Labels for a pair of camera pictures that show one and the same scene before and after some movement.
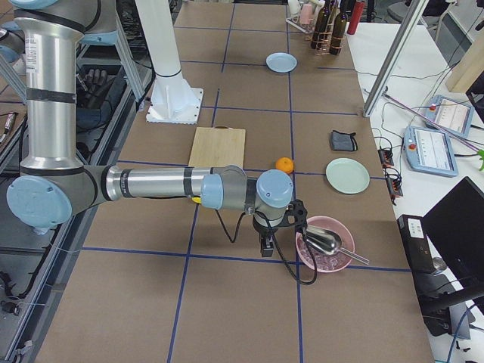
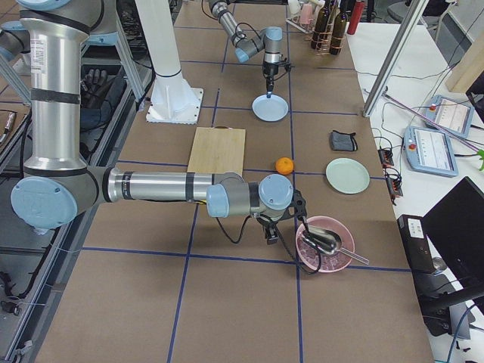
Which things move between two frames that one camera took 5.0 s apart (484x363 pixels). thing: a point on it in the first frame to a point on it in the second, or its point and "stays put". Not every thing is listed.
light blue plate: (281, 62) to (269, 109)
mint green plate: (347, 175) stays put
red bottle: (355, 17) stays put
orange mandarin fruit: (284, 164) stays put
